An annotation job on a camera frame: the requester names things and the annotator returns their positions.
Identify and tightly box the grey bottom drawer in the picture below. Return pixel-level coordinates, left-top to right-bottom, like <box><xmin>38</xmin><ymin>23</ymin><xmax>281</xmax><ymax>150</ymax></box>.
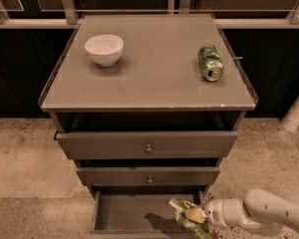
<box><xmin>91</xmin><ymin>187</ymin><xmax>212</xmax><ymax>239</ymax></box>

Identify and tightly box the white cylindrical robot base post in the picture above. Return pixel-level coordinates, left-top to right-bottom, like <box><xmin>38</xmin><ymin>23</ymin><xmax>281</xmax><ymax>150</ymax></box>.
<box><xmin>281</xmin><ymin>96</ymin><xmax>299</xmax><ymax>132</ymax></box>

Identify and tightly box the green soda can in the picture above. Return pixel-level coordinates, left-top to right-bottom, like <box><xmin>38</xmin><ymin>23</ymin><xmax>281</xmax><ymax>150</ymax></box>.
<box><xmin>197</xmin><ymin>45</ymin><xmax>224</xmax><ymax>82</ymax></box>

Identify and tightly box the grey top drawer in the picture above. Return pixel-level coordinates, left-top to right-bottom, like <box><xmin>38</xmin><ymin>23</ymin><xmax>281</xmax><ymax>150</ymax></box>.
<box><xmin>56</xmin><ymin>130</ymin><xmax>237</xmax><ymax>160</ymax></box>

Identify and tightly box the grey middle drawer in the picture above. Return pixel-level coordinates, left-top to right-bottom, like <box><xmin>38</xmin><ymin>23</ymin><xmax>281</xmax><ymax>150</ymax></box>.
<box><xmin>77</xmin><ymin>166</ymin><xmax>220</xmax><ymax>186</ymax></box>

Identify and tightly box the white ceramic bowl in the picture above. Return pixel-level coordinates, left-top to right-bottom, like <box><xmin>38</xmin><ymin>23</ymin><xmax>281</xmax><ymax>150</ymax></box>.
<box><xmin>85</xmin><ymin>34</ymin><xmax>125</xmax><ymax>67</ymax></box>

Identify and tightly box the grey drawer cabinet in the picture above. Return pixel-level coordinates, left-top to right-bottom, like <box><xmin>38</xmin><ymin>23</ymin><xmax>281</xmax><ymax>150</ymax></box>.
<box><xmin>38</xmin><ymin>13</ymin><xmax>259</xmax><ymax>239</ymax></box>

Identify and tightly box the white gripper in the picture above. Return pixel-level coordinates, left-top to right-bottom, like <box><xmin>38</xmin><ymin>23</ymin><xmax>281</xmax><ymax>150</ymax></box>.
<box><xmin>184</xmin><ymin>199</ymin><xmax>227</xmax><ymax>227</ymax></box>

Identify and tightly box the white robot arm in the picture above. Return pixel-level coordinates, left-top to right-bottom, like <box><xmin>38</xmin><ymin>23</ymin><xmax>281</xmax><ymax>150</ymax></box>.
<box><xmin>184</xmin><ymin>189</ymin><xmax>299</xmax><ymax>236</ymax></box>

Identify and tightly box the metal window frame rail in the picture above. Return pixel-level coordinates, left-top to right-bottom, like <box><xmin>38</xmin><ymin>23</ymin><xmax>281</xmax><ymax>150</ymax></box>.
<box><xmin>0</xmin><ymin>0</ymin><xmax>299</xmax><ymax>29</ymax></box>

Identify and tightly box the green jalapeno chip bag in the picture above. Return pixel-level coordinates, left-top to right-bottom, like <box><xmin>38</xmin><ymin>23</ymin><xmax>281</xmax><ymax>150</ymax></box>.
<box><xmin>168</xmin><ymin>198</ymin><xmax>212</xmax><ymax>239</ymax></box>

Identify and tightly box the grey drawer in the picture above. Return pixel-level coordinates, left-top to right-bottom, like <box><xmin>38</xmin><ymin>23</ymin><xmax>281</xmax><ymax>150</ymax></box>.
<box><xmin>77</xmin><ymin>166</ymin><xmax>220</xmax><ymax>186</ymax></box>
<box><xmin>91</xmin><ymin>187</ymin><xmax>212</xmax><ymax>239</ymax></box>
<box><xmin>56</xmin><ymin>130</ymin><xmax>237</xmax><ymax>160</ymax></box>

